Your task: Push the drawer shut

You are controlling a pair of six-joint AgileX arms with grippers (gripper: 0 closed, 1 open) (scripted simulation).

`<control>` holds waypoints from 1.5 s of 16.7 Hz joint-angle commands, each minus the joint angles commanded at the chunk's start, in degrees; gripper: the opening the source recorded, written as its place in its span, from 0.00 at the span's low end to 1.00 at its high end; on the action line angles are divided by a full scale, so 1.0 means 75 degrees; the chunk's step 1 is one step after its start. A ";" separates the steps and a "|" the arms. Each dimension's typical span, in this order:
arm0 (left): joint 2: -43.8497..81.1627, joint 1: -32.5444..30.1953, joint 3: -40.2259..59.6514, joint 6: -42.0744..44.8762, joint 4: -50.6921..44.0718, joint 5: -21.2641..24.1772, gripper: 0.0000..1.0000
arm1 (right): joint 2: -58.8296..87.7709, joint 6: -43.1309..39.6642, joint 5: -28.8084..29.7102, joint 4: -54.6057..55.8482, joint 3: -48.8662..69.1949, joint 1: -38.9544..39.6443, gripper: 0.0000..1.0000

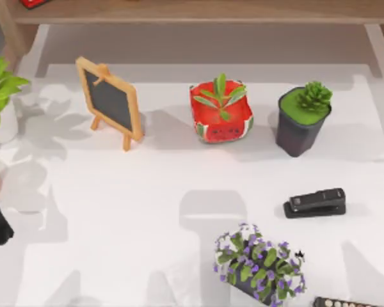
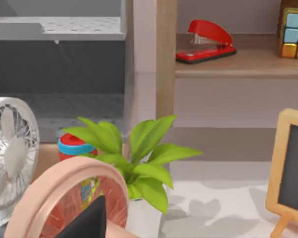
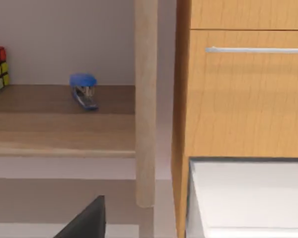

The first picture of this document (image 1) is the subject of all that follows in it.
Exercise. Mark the red watermelon plant pot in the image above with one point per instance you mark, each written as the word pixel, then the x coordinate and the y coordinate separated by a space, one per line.
pixel 222 124

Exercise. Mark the wooden framed blackboard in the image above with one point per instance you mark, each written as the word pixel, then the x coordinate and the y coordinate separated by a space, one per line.
pixel 110 102

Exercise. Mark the black pot with green succulent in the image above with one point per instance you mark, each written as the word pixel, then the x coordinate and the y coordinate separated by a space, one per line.
pixel 299 131

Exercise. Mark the purple flower plant pot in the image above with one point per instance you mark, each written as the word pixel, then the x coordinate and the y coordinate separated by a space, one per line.
pixel 259 265

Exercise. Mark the black stapler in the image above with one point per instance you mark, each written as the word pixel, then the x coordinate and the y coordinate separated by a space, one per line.
pixel 316 203

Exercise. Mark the wooden shelf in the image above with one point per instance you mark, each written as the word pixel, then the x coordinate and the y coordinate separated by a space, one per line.
pixel 192 12

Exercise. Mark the white pot with green leaves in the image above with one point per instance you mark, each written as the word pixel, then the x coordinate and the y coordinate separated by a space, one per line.
pixel 1 96

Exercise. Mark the black device with round buttons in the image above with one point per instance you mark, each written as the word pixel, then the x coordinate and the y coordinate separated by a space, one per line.
pixel 342 302

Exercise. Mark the red object on shelf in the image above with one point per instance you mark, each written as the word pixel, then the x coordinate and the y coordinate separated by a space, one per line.
pixel 33 2

